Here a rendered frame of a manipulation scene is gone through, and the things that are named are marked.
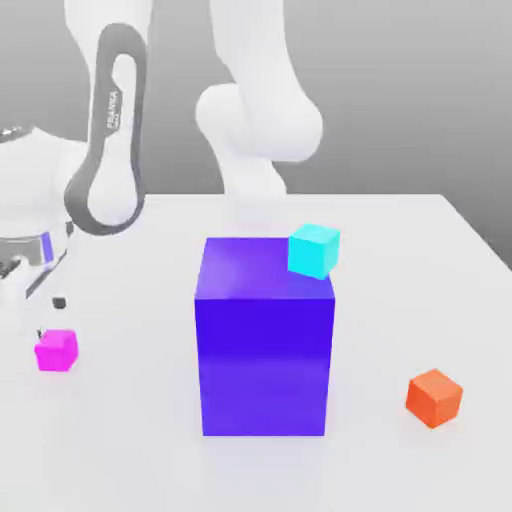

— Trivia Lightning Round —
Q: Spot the small orange cube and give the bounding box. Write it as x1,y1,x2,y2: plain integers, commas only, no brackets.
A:
404,368,465,430

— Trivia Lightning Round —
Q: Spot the small cyan cube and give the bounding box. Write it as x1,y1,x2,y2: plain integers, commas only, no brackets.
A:
286,222,342,281

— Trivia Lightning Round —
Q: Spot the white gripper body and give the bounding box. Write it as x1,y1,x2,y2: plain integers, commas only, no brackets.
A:
0,246,81,340

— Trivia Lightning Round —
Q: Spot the small magenta cube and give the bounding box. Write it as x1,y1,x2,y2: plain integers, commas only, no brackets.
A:
33,328,80,374

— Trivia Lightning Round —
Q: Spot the large blue box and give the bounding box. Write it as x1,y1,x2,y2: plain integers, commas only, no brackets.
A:
194,236,336,438

